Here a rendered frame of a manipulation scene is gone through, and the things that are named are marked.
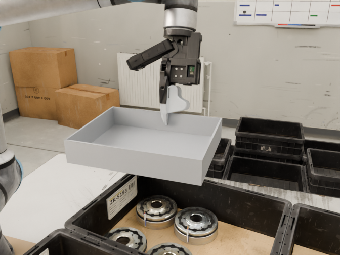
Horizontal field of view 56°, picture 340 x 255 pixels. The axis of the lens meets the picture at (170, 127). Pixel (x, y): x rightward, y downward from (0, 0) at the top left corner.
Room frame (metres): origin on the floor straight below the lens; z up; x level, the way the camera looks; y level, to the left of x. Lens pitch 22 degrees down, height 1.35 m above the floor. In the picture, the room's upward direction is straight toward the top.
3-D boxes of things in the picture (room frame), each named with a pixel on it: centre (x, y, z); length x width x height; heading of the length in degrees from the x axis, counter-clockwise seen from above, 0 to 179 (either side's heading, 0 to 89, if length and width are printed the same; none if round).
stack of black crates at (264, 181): (1.51, -0.51, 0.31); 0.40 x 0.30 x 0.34; 72
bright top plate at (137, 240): (0.55, 0.10, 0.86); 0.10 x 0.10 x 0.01
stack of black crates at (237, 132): (1.88, -0.63, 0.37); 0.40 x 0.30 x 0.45; 72
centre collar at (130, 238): (0.55, 0.10, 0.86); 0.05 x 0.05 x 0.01
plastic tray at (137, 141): (0.61, 0.04, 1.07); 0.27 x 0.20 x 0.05; 72
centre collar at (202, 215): (0.62, -0.06, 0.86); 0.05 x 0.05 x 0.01
